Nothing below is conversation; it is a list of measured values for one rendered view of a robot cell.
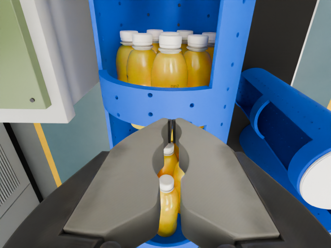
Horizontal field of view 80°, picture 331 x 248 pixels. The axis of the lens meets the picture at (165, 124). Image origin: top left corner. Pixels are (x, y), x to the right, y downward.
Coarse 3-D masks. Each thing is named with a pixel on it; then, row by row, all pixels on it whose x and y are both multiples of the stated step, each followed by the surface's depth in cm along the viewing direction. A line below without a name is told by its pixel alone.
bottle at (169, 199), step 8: (160, 192) 50; (168, 192) 49; (176, 192) 51; (168, 200) 49; (176, 200) 51; (168, 208) 50; (176, 208) 52; (160, 216) 52; (168, 216) 52; (176, 216) 54; (160, 224) 54; (168, 224) 53; (176, 224) 57; (160, 232) 56; (168, 232) 55
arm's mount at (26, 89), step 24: (0, 0) 30; (0, 24) 32; (24, 24) 33; (0, 48) 33; (24, 48) 33; (0, 72) 35; (24, 72) 35; (0, 96) 38; (24, 96) 37; (48, 96) 39
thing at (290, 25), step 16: (256, 0) 115; (272, 0) 114; (288, 0) 114; (304, 0) 114; (256, 16) 119; (272, 16) 118; (288, 16) 118; (304, 16) 118; (256, 32) 123; (272, 32) 123; (288, 32) 122; (304, 32) 122; (256, 48) 127; (272, 48) 127; (288, 48) 127; (256, 64) 132; (272, 64) 132; (288, 64) 131; (288, 80) 137; (240, 112) 150; (240, 128) 156
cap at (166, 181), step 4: (164, 176) 51; (168, 176) 51; (160, 180) 49; (164, 180) 49; (168, 180) 49; (172, 180) 49; (160, 184) 49; (164, 184) 48; (168, 184) 48; (172, 184) 49; (164, 188) 48; (168, 188) 48
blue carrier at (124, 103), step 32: (96, 0) 36; (128, 0) 44; (160, 0) 47; (192, 0) 46; (224, 0) 25; (96, 32) 36; (224, 32) 27; (224, 64) 30; (128, 96) 32; (160, 96) 30; (192, 96) 30; (224, 96) 33; (128, 128) 58; (224, 128) 38
